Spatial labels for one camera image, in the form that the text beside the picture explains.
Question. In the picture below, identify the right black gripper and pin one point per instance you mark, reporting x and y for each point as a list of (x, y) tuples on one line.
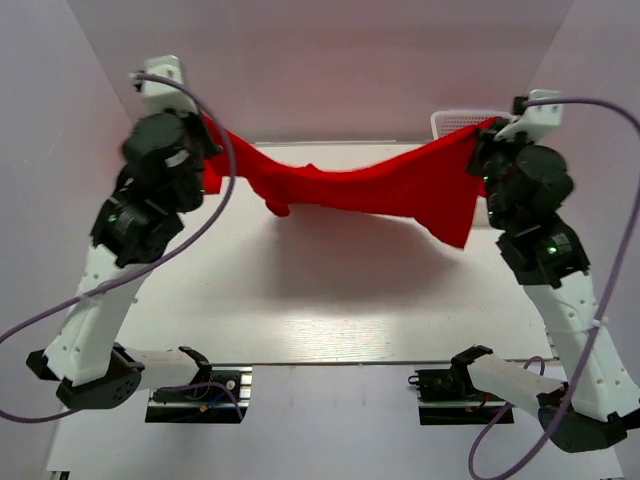
[(487, 143)]

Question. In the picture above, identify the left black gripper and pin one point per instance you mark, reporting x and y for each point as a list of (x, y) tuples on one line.
[(192, 121)]

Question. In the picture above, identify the red t shirt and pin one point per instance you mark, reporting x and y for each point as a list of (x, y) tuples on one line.
[(430, 184)]

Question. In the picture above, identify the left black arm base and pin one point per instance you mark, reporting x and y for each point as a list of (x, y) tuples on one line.
[(223, 398)]

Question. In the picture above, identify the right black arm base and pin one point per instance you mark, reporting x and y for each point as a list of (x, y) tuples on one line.
[(443, 400)]

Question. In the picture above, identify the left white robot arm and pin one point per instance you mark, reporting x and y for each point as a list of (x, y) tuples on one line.
[(92, 371)]

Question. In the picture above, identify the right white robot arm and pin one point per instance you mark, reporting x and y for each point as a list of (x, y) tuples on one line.
[(594, 409)]

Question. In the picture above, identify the white plastic basket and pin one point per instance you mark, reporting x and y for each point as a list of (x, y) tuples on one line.
[(445, 122)]

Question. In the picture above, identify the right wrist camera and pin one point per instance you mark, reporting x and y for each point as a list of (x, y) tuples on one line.
[(535, 117)]

